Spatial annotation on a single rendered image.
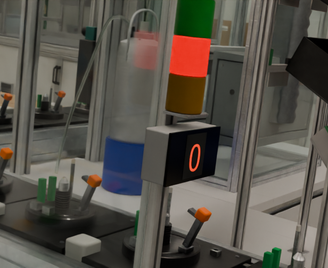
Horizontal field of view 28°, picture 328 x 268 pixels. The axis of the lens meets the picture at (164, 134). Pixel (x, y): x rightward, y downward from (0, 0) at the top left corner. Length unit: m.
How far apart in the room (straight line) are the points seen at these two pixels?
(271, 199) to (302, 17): 0.62
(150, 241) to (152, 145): 0.15
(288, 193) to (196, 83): 1.35
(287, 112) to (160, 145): 1.48
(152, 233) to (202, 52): 0.26
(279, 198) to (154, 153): 1.31
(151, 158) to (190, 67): 0.13
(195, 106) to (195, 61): 0.06
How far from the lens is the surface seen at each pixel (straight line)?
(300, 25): 2.28
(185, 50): 0.86
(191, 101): 0.87
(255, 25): 2.02
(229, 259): 1.21
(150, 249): 0.94
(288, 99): 2.29
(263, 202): 2.04
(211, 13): 0.87
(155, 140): 0.85
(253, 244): 1.65
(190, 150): 0.88
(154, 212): 0.93
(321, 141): 1.26
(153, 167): 0.86
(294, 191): 2.24
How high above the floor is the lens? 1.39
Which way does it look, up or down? 10 degrees down
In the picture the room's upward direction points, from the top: 7 degrees clockwise
